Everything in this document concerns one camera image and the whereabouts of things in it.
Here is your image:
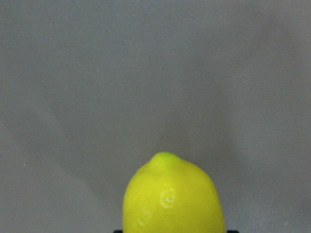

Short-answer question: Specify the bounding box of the yellow lemon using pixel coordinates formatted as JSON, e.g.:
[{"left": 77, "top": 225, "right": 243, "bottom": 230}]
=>
[{"left": 122, "top": 152, "right": 226, "bottom": 233}]

